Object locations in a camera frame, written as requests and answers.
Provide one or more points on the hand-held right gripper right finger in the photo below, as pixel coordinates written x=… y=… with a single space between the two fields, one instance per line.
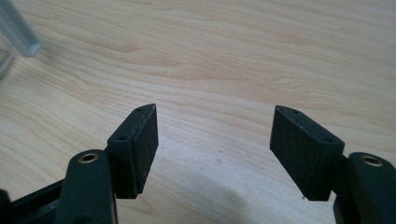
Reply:
x=306 y=155

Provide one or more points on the clear plastic container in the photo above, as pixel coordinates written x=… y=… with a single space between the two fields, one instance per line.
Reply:
x=17 y=31

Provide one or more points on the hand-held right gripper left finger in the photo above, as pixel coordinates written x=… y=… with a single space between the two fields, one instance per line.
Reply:
x=134 y=155

